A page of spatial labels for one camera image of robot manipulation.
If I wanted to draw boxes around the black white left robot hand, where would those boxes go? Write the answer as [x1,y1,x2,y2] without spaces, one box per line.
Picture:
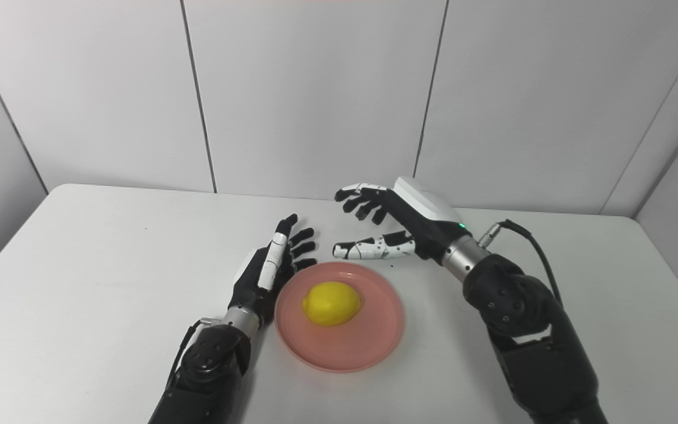
[228,213,318,324]

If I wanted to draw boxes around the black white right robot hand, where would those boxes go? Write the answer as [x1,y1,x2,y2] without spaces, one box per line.
[332,177,469,263]

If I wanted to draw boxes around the yellow lemon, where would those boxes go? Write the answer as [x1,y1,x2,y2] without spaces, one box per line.
[302,281,362,327]

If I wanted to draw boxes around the pink round plate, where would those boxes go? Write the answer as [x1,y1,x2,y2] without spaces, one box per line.
[274,262,406,373]

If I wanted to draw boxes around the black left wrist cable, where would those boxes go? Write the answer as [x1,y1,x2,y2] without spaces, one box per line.
[165,318,222,390]

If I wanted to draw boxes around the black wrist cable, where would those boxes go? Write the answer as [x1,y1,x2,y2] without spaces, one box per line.
[165,318,222,390]
[478,219,563,307]

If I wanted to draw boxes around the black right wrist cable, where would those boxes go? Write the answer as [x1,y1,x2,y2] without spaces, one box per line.
[478,219,563,307]

